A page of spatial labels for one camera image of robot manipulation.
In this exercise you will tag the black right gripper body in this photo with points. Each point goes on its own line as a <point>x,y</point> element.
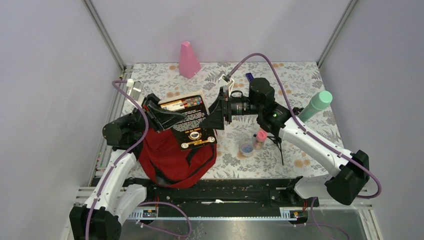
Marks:
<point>239,106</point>

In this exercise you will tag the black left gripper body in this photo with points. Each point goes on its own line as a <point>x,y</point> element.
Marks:
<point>152,120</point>

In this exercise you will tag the red student backpack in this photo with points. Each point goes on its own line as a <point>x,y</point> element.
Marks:
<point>160,153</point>

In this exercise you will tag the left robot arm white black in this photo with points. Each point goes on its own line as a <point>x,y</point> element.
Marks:
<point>103,214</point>

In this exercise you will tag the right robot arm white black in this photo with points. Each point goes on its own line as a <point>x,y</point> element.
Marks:
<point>346,170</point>

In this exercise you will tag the small purple eraser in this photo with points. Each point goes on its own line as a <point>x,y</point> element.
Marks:
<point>249,76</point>

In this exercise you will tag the pink capped small bottle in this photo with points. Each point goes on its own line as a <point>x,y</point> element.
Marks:
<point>260,139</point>

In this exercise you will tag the clear cup with colourful bits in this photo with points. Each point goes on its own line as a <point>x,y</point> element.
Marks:
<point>246,148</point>

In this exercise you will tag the floral table mat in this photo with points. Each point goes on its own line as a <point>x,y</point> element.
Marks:
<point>295,83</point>

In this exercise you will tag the pink cone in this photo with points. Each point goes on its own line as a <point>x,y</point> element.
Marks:
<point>189,65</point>

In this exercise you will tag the mint green bottle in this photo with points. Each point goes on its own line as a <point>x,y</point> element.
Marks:
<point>317,103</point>

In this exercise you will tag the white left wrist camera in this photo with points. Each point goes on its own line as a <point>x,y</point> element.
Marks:
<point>134,88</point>

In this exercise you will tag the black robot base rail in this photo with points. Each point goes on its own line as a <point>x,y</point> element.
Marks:
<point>229,197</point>

